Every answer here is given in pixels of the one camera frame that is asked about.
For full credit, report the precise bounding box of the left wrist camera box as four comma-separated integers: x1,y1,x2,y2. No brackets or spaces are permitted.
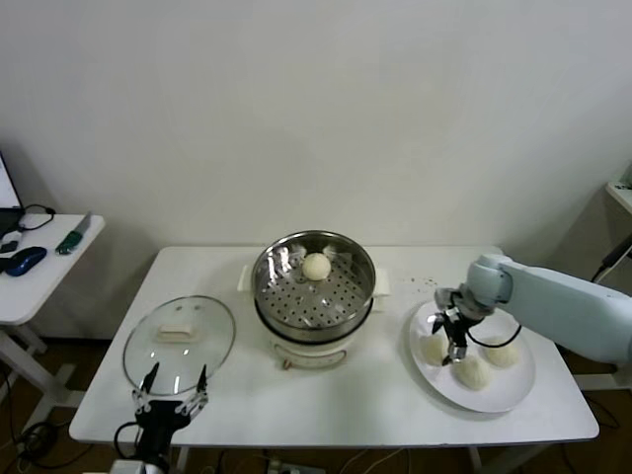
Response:
111,458,149,474

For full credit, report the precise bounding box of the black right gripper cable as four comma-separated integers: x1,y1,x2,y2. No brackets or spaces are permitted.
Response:
466,323,523,347

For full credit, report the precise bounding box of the blue computer mouse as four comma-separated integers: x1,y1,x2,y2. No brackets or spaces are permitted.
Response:
5,246,48,277

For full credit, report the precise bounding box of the black laptop computer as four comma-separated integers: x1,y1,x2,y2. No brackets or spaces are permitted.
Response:
0,150,26,238

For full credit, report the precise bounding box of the green handled knife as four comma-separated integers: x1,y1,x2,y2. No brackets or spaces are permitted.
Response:
54,210,94,257

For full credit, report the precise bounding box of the glass pot lid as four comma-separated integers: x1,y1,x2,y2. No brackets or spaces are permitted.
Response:
122,294,237,397

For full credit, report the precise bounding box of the white steamed baozi bun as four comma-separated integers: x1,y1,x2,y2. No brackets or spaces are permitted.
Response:
419,335,448,367
301,252,332,282
482,340,520,369
453,357,494,391

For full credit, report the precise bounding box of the white side table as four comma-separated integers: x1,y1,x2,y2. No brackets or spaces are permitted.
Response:
0,212,107,435

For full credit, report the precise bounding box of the white electric cooker pot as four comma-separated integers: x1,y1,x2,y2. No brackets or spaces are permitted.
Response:
255,295,387,371

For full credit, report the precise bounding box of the white power strip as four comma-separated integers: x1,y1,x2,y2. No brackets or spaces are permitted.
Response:
266,457,307,474

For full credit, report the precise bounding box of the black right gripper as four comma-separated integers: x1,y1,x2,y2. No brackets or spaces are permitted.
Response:
431,306,471,368

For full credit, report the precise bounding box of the white stand base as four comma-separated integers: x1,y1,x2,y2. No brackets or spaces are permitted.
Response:
572,367,632,391

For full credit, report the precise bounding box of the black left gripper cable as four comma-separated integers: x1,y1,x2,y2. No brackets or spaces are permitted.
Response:
114,422,144,463

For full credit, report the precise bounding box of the stainless steel steamer basket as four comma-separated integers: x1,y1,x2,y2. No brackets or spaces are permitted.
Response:
238,229,394,345

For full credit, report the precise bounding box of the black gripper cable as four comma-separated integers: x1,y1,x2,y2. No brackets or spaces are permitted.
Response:
466,323,523,347
114,422,144,463

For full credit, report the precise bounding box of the white shelf unit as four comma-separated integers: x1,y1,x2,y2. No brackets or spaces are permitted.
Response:
605,180,632,218

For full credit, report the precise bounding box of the white round plate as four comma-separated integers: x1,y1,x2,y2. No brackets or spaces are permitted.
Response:
408,295,537,414

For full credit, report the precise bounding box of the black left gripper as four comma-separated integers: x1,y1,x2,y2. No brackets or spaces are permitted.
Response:
131,361,212,458

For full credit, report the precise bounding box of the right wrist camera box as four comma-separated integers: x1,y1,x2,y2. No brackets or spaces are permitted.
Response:
433,287,465,310

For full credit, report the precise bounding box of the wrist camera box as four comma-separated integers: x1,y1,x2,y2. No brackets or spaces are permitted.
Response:
433,287,465,310
111,458,149,474

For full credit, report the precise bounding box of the black looped cable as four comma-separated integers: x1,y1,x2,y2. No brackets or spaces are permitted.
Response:
18,203,56,232

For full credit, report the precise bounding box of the black power adapter cable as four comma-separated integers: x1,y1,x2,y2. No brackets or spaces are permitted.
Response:
591,235,632,285

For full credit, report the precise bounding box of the black floor cable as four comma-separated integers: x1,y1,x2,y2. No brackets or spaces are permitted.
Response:
0,364,95,470

